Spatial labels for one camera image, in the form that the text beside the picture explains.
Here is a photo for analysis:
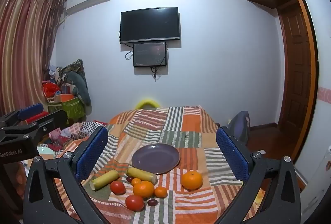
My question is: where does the green storage box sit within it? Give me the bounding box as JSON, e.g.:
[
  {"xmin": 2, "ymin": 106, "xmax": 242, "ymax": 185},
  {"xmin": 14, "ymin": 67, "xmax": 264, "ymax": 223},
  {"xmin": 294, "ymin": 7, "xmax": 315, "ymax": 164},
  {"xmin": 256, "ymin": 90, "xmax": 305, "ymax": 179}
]
[{"xmin": 47, "ymin": 97, "xmax": 86, "ymax": 121}]

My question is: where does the red bag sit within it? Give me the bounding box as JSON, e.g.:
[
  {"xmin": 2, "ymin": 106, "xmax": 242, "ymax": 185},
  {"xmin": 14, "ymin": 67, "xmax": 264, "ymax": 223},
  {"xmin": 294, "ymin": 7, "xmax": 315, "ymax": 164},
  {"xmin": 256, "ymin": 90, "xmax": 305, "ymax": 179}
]
[{"xmin": 43, "ymin": 82, "xmax": 61, "ymax": 98}]

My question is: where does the grey plush toy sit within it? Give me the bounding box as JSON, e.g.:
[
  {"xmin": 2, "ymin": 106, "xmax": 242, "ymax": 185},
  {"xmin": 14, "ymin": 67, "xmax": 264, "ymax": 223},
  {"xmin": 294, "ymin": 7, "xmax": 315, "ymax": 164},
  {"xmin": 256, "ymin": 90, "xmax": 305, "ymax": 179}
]
[{"xmin": 63, "ymin": 71, "xmax": 92, "ymax": 107}]

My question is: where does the black wall television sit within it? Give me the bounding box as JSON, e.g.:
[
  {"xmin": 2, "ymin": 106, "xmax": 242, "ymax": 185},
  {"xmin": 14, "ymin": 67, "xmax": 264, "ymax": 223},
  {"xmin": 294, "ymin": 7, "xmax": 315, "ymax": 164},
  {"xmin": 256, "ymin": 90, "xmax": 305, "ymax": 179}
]
[{"xmin": 120, "ymin": 6, "xmax": 181, "ymax": 44}]

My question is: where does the yellow ring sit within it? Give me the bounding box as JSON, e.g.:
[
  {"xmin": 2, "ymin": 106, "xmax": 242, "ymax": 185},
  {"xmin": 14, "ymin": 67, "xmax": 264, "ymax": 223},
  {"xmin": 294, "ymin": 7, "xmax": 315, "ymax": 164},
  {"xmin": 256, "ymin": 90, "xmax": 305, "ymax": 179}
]
[{"xmin": 135, "ymin": 100, "xmax": 159, "ymax": 110}]

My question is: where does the purple plate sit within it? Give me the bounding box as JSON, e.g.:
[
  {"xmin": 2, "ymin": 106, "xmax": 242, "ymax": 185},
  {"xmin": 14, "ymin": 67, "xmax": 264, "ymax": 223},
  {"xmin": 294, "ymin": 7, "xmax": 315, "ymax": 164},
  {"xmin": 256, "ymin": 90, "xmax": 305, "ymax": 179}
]
[{"xmin": 131, "ymin": 143, "xmax": 181, "ymax": 175}]

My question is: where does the striped patchwork blanket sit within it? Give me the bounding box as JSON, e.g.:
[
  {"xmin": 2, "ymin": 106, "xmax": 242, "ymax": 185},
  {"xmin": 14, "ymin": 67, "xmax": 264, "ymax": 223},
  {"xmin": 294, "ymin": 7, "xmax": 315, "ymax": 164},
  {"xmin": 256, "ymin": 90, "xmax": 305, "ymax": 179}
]
[{"xmin": 53, "ymin": 105, "xmax": 267, "ymax": 224}]

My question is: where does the checkered quilt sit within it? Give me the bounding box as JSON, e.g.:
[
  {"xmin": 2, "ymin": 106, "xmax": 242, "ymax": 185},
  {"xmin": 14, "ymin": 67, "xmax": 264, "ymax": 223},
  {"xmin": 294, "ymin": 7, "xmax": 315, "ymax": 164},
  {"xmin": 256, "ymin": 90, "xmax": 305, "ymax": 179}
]
[{"xmin": 37, "ymin": 121, "xmax": 108, "ymax": 162}]

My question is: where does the red tomato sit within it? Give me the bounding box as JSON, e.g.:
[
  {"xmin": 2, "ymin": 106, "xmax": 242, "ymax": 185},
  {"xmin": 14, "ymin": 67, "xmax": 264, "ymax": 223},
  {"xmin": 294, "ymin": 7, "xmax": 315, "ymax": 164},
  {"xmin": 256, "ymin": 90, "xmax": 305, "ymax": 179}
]
[
  {"xmin": 125, "ymin": 194, "xmax": 145, "ymax": 211},
  {"xmin": 110, "ymin": 181, "xmax": 127, "ymax": 195}
]

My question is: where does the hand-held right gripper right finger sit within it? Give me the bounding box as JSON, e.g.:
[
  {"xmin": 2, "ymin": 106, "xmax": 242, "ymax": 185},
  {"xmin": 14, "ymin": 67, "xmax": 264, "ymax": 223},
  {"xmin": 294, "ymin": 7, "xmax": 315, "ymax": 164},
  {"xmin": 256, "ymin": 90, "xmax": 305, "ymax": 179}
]
[{"xmin": 216, "ymin": 126, "xmax": 302, "ymax": 224}]

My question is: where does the large orange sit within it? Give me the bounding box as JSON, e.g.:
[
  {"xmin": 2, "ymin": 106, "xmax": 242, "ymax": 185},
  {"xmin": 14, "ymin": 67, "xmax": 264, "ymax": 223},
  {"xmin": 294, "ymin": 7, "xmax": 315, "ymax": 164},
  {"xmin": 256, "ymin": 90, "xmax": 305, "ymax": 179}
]
[
  {"xmin": 133, "ymin": 181, "xmax": 155, "ymax": 199},
  {"xmin": 180, "ymin": 170, "xmax": 203, "ymax": 191}
]

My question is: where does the striped red curtain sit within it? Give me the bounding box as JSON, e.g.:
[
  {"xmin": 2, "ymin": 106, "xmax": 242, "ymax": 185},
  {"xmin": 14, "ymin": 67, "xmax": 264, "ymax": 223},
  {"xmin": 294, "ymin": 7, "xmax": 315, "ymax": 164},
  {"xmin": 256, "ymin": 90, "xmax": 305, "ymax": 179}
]
[{"xmin": 0, "ymin": 0, "xmax": 65, "ymax": 116}]

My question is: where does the black monitor cable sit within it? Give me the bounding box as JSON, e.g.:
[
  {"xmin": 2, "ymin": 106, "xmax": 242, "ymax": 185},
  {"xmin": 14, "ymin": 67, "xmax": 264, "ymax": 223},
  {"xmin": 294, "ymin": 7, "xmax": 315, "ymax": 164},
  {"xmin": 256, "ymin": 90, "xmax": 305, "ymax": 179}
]
[{"xmin": 151, "ymin": 66, "xmax": 162, "ymax": 82}]

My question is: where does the pink patterned wall border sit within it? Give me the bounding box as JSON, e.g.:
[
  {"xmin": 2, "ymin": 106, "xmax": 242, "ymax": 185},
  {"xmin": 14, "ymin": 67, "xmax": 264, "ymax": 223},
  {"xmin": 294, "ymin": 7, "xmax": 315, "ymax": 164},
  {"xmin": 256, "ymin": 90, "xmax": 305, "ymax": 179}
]
[{"xmin": 318, "ymin": 87, "xmax": 331, "ymax": 104}]

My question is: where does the blue backpack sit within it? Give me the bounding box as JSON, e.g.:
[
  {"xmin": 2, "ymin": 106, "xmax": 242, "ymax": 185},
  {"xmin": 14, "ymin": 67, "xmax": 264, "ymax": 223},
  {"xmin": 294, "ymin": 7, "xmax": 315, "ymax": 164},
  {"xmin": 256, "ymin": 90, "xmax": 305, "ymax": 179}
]
[{"xmin": 229, "ymin": 110, "xmax": 251, "ymax": 145}]

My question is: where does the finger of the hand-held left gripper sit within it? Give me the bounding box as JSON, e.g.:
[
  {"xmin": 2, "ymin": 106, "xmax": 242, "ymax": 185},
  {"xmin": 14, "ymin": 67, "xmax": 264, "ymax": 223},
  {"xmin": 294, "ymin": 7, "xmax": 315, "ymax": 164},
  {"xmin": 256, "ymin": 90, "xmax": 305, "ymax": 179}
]
[
  {"xmin": 32, "ymin": 110, "xmax": 68, "ymax": 141},
  {"xmin": 17, "ymin": 103, "xmax": 44, "ymax": 121}
]

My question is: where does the small black wall monitor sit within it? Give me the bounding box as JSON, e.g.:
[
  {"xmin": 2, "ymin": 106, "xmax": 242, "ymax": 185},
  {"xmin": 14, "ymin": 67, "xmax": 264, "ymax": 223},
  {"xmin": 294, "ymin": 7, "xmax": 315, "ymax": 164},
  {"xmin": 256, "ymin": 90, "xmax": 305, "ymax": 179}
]
[{"xmin": 133, "ymin": 42, "xmax": 167, "ymax": 68}]

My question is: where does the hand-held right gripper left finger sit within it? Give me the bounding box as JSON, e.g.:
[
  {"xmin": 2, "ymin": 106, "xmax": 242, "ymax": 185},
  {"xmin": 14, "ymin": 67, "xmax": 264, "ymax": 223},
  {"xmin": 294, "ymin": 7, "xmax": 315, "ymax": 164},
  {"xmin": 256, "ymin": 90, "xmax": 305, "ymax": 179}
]
[{"xmin": 23, "ymin": 125, "xmax": 109, "ymax": 224}]

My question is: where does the dark patterned cloth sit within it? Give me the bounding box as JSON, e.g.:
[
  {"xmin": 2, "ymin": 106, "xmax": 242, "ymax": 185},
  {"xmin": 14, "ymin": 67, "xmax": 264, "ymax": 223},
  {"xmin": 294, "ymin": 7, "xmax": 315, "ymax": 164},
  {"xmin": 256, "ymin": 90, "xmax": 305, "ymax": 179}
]
[{"xmin": 62, "ymin": 59, "xmax": 87, "ymax": 90}]

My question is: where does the orange box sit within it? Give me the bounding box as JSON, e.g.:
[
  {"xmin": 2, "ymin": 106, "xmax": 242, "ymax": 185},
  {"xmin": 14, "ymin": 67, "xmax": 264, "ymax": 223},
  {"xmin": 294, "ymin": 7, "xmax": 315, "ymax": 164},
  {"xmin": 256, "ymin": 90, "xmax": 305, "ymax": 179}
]
[{"xmin": 54, "ymin": 93, "xmax": 75, "ymax": 103}]

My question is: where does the yellow corn cob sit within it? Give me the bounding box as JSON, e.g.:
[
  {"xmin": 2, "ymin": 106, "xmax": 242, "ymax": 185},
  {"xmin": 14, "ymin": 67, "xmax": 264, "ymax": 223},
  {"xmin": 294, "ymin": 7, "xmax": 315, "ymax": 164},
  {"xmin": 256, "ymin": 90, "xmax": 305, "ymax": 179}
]
[
  {"xmin": 90, "ymin": 170, "xmax": 120, "ymax": 191},
  {"xmin": 126, "ymin": 167, "xmax": 158, "ymax": 185}
]

